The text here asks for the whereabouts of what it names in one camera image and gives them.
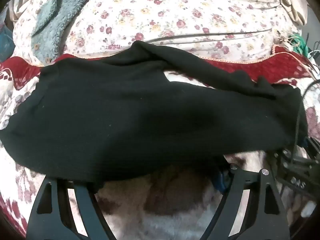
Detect floral bedsheet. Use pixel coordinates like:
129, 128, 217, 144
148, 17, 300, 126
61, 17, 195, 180
12, 0, 302, 63

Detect teal fluffy jacket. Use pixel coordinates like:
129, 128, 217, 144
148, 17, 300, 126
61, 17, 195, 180
31, 0, 94, 64

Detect beige cloth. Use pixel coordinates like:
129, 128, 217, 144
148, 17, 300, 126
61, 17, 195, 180
270, 0, 308, 26

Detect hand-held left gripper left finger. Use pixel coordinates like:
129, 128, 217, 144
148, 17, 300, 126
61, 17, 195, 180
26, 175, 118, 240

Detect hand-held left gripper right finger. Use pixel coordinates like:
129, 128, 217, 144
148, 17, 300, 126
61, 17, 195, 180
200, 164, 292, 240

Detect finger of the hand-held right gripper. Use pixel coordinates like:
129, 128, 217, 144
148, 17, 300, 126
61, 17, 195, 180
274, 147, 320, 191

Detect thin dark wire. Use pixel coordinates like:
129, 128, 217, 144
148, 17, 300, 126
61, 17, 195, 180
144, 28, 272, 44

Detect black pants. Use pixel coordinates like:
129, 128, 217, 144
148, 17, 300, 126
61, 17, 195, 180
0, 41, 308, 183

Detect black braided cable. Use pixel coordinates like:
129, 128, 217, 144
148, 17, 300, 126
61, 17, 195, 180
290, 79, 320, 160

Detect red white leaf blanket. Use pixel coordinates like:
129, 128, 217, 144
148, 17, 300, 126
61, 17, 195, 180
0, 44, 320, 240

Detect teal bag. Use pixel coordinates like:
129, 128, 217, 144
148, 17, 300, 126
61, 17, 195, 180
0, 27, 16, 61

